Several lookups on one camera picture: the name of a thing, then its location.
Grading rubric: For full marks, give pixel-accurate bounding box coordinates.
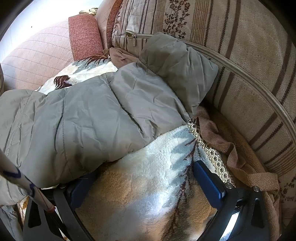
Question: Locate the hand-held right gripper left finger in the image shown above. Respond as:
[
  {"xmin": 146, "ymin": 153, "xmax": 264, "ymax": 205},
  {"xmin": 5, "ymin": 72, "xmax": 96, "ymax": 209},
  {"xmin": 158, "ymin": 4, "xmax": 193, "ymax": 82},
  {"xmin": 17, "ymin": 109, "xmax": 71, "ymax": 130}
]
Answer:
[{"xmin": 23, "ymin": 173, "xmax": 96, "ymax": 241}]

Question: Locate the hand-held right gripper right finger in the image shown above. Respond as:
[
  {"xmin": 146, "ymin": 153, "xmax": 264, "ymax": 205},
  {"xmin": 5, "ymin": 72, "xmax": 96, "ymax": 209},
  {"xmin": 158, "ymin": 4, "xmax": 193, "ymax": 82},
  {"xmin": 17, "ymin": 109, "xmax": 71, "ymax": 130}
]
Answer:
[{"xmin": 193, "ymin": 160, "xmax": 266, "ymax": 241}]

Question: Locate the grey puffer jacket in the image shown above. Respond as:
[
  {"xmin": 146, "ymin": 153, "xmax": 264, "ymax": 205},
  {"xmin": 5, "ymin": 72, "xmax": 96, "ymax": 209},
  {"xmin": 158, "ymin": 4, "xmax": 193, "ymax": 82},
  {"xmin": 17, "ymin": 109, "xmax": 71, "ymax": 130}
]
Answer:
[{"xmin": 0, "ymin": 32, "xmax": 219, "ymax": 205}]

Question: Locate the gold lace trim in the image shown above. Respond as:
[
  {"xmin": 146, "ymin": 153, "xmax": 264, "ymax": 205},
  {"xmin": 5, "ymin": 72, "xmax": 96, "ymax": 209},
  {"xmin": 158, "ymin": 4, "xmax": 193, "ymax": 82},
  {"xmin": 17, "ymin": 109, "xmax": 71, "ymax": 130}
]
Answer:
[{"xmin": 186, "ymin": 119, "xmax": 235, "ymax": 189}]

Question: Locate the brown knit cloth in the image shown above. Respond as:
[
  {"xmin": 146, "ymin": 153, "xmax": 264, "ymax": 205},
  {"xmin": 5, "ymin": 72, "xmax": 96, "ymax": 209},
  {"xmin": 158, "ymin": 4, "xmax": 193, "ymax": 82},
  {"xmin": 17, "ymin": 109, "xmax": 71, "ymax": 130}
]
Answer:
[
  {"xmin": 194, "ymin": 105, "xmax": 281, "ymax": 241},
  {"xmin": 103, "ymin": 47, "xmax": 139, "ymax": 69}
]

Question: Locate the leaf printed fleece blanket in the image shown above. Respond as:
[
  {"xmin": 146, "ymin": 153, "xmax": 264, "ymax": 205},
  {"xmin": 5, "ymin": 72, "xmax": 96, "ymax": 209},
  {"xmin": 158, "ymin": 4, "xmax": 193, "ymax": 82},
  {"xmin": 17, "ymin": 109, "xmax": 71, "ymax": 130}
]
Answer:
[{"xmin": 14, "ymin": 56, "xmax": 234, "ymax": 241}]

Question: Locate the large striped floral cushion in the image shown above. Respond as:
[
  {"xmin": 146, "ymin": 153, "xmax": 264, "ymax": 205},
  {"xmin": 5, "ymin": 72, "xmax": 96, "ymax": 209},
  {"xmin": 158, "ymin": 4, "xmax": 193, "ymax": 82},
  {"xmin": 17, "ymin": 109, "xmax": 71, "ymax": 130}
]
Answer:
[{"xmin": 139, "ymin": 0, "xmax": 296, "ymax": 209}]

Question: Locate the red woven sofa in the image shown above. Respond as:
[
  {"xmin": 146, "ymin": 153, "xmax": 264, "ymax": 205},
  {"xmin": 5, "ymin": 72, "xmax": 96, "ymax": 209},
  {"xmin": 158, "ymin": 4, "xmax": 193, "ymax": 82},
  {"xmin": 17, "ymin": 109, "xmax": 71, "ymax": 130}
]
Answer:
[{"xmin": 68, "ymin": 0, "xmax": 123, "ymax": 60}]

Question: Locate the quilted striped zipper cushion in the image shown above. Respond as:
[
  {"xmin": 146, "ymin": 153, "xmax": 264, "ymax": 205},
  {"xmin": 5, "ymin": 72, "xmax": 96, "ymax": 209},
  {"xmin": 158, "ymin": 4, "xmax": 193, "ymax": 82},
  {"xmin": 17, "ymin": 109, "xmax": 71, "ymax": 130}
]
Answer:
[{"xmin": 112, "ymin": 0, "xmax": 162, "ymax": 51}]

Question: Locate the beige lace doily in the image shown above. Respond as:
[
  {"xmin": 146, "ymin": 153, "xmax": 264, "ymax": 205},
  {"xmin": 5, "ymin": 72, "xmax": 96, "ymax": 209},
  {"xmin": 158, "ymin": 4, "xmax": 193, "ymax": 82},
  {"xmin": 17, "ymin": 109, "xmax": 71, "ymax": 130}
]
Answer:
[{"xmin": 79, "ymin": 7, "xmax": 99, "ymax": 16}]

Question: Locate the white blue patterned cable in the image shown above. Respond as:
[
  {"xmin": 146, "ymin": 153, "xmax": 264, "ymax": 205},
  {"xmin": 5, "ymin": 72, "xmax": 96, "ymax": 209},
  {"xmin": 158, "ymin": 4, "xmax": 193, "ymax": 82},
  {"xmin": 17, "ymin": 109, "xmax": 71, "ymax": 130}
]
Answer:
[{"xmin": 0, "ymin": 148, "xmax": 67, "ymax": 241}]

